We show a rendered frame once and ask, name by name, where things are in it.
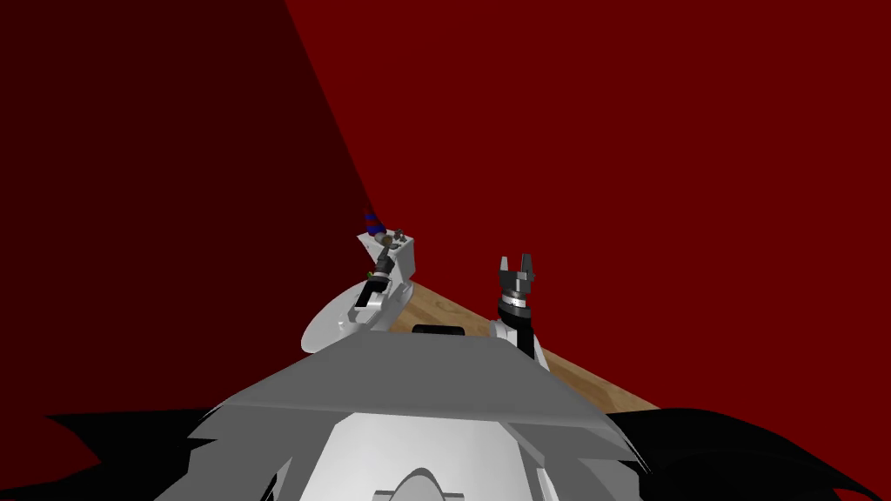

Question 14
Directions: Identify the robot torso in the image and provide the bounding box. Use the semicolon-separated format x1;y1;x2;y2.
154;324;652;501

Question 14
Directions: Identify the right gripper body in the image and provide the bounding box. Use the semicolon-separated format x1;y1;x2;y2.
497;268;537;300

